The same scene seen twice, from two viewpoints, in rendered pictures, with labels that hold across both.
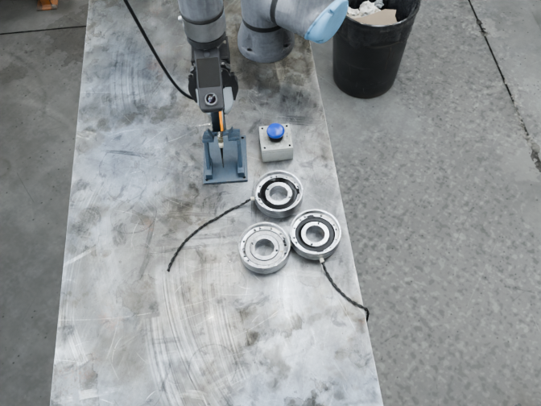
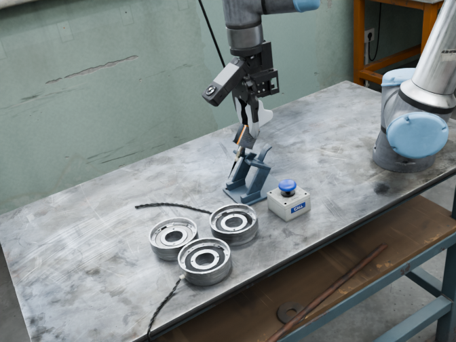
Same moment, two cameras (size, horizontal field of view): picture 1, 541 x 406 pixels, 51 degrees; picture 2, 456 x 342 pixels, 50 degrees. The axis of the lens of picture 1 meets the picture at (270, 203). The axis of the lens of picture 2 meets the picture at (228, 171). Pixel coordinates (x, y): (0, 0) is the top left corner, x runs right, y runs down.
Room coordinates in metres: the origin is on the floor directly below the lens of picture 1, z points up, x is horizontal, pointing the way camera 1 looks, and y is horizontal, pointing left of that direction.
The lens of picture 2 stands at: (0.33, -0.81, 1.48)
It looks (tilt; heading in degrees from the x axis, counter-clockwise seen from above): 31 degrees down; 67
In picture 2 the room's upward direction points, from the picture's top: 9 degrees counter-clockwise
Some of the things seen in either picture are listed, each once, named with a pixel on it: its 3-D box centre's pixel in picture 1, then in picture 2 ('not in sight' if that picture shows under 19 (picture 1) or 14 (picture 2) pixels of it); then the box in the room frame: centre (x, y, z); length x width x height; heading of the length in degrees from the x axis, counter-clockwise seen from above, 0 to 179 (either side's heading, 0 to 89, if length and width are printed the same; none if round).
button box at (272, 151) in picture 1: (275, 140); (290, 199); (0.80, -0.02, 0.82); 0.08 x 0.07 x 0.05; 3
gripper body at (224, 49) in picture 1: (209, 52); (252, 70); (0.81, 0.10, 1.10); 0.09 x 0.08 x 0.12; 1
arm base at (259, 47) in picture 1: (265, 27); (404, 140); (1.15, -0.01, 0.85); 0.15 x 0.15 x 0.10
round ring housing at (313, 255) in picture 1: (315, 235); (205, 262); (0.55, -0.09, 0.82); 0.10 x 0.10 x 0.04
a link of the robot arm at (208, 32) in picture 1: (202, 21); (244, 34); (0.80, 0.10, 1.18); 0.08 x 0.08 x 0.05
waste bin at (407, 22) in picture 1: (369, 39); not in sight; (1.78, -0.44, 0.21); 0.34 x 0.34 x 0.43
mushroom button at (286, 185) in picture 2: (275, 135); (288, 191); (0.80, -0.02, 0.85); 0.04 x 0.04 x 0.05
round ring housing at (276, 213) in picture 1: (278, 195); (234, 225); (0.66, -0.02, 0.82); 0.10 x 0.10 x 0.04
